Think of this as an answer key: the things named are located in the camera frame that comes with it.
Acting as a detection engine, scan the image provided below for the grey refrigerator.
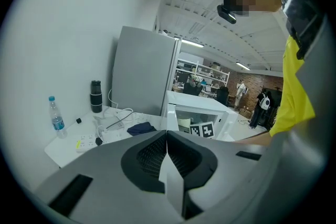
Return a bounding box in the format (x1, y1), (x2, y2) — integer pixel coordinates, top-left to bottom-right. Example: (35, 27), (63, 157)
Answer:
(111, 25), (182, 116)

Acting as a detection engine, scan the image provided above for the cream cup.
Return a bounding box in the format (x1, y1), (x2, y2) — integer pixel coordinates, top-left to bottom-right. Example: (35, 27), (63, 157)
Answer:
(177, 118), (193, 132)

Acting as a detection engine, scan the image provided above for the person's right forearm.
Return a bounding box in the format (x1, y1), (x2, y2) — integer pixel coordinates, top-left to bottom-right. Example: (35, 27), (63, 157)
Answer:
(234, 131), (271, 146)

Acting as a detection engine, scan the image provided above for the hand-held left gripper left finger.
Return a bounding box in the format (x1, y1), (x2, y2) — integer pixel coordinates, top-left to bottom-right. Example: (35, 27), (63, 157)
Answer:
(35, 130), (182, 224)

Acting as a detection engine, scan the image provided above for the white microwave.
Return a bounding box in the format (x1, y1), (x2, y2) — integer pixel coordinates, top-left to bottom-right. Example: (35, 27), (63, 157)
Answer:
(160, 90), (238, 143)

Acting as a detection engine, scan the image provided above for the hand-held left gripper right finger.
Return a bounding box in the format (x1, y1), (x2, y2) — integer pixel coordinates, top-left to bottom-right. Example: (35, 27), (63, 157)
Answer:
(166, 130), (274, 224)

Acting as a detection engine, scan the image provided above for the black thermos flask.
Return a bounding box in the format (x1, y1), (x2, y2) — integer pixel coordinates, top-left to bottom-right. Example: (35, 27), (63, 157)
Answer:
(89, 80), (103, 114)

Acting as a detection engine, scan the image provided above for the dark blue cloth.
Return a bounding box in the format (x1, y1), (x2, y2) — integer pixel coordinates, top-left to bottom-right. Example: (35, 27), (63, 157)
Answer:
(127, 121), (158, 137)

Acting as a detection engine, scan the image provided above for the black head camera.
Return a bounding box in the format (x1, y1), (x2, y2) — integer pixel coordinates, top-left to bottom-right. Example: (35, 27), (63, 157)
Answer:
(216, 4), (238, 25)

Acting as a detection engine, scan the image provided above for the white power strip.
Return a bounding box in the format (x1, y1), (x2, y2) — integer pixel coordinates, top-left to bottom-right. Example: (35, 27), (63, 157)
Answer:
(75, 134), (98, 154)

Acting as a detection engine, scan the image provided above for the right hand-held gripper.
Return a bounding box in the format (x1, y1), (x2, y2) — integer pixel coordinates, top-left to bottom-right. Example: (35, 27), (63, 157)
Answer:
(189, 121), (216, 139)

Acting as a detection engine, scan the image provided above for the white storage shelving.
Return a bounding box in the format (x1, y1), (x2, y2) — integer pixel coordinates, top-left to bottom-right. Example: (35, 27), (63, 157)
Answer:
(175, 58), (231, 93)

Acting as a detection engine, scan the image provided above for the clear plastic water bottle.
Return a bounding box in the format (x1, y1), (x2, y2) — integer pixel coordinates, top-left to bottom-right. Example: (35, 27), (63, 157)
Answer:
(48, 95), (68, 140)

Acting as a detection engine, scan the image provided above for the tangle of white cables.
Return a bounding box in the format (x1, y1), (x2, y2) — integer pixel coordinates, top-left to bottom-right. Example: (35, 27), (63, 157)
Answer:
(93, 88), (148, 140)

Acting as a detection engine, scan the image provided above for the person's yellow shirt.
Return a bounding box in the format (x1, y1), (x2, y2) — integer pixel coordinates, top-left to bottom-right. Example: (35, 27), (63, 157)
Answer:
(269, 35), (316, 137)

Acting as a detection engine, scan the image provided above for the ceiling light bar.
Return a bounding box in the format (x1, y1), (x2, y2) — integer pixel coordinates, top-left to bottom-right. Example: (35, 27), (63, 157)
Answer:
(235, 61), (251, 71)
(180, 38), (205, 48)

